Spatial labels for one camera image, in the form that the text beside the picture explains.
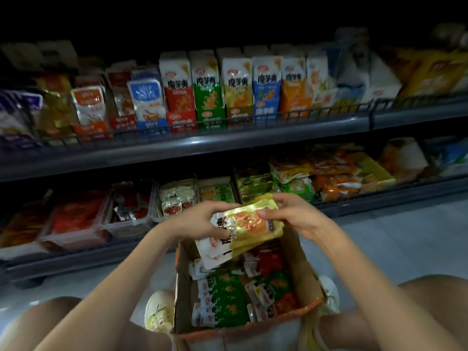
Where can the person's left hand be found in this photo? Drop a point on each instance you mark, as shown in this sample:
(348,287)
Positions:
(194,221)

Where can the handful of tan white-top packets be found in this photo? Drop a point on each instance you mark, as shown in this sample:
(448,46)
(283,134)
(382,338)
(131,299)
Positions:
(248,223)

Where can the green orange display carton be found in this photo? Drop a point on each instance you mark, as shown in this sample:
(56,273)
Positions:
(218,192)

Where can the lime green display tray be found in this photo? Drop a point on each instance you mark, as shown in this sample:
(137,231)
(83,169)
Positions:
(379,171)

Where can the person's right hand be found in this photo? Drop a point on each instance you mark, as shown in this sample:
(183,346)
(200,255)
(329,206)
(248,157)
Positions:
(303,214)

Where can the person's right leg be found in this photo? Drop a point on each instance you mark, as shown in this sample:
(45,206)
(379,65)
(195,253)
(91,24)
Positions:
(439,303)

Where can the green snack packets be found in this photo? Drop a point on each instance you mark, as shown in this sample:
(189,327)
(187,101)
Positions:
(300,188)

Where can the person's right shoe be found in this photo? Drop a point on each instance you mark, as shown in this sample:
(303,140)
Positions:
(330,292)

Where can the pile of orange yellow packets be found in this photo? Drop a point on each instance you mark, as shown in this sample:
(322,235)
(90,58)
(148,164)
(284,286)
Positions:
(333,175)

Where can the person's shoe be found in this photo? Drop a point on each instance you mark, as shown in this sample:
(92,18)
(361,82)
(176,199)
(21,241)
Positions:
(159,310)
(330,292)

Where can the person's right forearm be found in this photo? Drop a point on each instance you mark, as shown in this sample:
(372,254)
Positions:
(395,288)

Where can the person's left forearm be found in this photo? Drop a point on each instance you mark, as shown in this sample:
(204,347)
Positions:
(102,296)

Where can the pile of red snack packets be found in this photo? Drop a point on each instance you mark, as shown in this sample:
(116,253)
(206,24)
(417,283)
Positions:
(77,215)

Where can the person's left shoe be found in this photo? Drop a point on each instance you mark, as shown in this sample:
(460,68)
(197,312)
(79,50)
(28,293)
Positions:
(159,310)

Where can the grey metal store shelf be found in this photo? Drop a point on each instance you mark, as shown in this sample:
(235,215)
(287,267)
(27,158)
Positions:
(219,139)

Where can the white blue snack bags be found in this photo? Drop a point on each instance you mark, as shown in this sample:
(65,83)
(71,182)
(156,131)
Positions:
(450,153)

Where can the dark orange snack packs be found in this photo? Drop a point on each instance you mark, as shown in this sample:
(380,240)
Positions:
(22,228)

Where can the row of snack display cartons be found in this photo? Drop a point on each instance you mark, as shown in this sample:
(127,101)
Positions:
(205,84)

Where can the person's leg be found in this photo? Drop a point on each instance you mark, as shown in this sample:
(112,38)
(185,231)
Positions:
(29,329)
(439,303)

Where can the clear plastic tray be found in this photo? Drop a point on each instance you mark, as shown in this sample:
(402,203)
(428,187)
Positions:
(128,230)
(73,241)
(22,253)
(156,212)

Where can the yellow display carton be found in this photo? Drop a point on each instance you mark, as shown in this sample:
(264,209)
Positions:
(431,73)

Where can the brown cardboard box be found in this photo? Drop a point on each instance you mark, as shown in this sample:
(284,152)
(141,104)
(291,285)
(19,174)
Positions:
(311,281)

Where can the person's left leg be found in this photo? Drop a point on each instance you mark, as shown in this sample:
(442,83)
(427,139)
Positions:
(29,329)

